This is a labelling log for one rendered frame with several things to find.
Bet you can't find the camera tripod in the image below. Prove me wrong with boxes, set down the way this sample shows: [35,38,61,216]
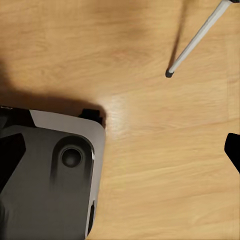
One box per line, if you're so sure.
[165,0,240,78]

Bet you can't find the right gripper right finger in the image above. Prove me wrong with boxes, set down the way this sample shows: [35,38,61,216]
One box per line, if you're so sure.
[224,132,240,172]

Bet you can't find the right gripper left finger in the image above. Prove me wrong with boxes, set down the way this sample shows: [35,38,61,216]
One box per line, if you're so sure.
[0,133,26,193]

